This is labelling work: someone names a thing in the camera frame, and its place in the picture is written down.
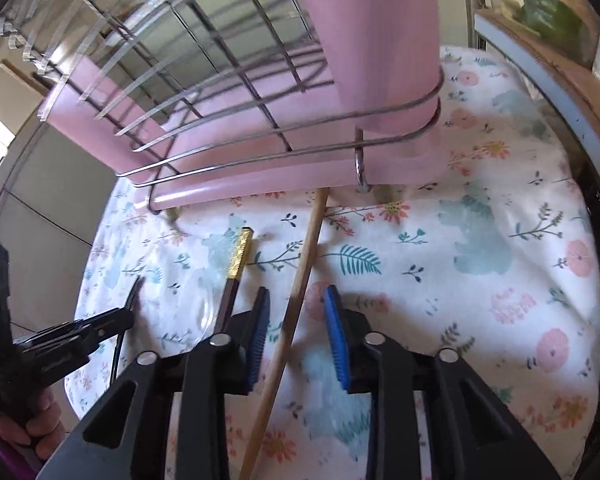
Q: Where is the wooden shelf board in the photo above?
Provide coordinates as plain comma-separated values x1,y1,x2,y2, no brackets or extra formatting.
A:
472,7,600,202

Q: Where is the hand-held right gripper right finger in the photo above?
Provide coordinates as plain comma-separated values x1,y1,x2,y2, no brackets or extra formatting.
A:
322,284,561,480

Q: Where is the metal shelf pole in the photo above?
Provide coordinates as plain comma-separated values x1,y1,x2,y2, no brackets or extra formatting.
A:
460,0,487,52

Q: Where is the metal wire utensil rack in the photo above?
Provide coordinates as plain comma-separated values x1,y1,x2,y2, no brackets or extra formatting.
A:
0,0,446,217

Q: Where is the green bell pepper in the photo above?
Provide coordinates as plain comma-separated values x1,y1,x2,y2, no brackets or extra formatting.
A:
517,0,584,39

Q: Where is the pink plastic rack insert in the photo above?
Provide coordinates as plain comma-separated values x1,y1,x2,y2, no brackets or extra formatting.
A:
37,0,444,211

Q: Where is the grey kitchen cabinet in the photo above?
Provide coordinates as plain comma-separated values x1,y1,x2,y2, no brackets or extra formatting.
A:
0,57,117,411

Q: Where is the person's left hand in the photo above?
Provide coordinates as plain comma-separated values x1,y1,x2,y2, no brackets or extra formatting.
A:
0,389,67,462

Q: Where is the wooden chopstick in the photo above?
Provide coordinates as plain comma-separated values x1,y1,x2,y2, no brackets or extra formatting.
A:
237,187,331,480

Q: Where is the floral tablecloth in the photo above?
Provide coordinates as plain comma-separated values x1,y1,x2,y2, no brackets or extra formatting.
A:
62,45,600,480

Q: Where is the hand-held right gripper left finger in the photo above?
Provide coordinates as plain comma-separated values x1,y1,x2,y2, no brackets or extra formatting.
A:
35,286,272,480

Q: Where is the clear plastic spoon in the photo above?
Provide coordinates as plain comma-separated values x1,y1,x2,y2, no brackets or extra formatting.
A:
192,260,228,334

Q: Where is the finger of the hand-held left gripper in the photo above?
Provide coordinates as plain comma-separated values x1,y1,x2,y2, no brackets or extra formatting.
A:
12,306,136,357
126,275,144,311

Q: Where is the dark chopstick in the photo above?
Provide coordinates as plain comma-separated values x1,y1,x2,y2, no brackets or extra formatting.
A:
207,226,256,336

